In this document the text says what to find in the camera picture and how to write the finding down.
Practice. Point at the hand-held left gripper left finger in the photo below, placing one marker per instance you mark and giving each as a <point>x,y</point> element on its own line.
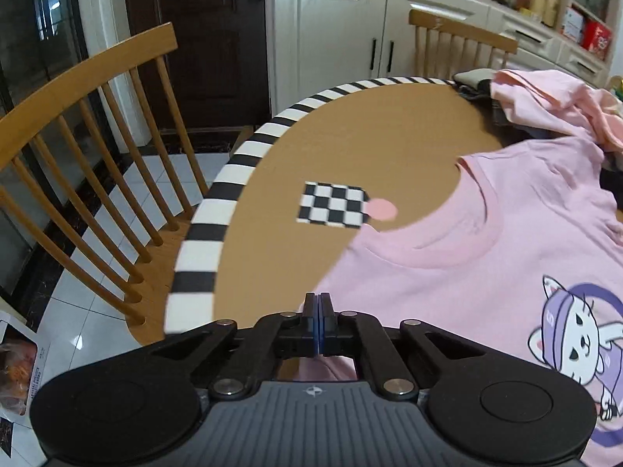
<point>310,321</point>

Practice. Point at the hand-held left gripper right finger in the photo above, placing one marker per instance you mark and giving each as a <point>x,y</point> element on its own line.
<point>327,321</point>

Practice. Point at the pink printed t-shirt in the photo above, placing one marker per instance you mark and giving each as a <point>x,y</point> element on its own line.
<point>462,262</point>

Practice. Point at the checkerboard marker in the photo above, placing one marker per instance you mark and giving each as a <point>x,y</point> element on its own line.
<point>331,204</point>

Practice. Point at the pink round sticker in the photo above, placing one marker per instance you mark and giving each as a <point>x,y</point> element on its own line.
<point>382,209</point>

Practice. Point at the beige cloth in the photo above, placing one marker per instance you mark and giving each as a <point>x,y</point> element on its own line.
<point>469,78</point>

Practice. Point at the white cabinet unit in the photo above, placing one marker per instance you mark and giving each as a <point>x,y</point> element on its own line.
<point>331,34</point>

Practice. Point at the printed cardboard box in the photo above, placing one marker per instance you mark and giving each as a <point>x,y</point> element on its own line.
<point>22,365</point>

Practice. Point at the dark wooden door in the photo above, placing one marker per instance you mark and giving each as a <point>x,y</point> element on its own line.
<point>204,34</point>

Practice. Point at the wooden spindle chair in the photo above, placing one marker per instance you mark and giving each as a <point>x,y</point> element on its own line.
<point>97,65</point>
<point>462,34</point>

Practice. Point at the bamboo containers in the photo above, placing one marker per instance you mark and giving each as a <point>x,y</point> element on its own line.
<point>542,7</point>

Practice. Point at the white red box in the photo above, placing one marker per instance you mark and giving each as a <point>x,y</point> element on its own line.
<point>573,22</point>

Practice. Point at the red gift box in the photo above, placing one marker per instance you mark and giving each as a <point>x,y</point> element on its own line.
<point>596,36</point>

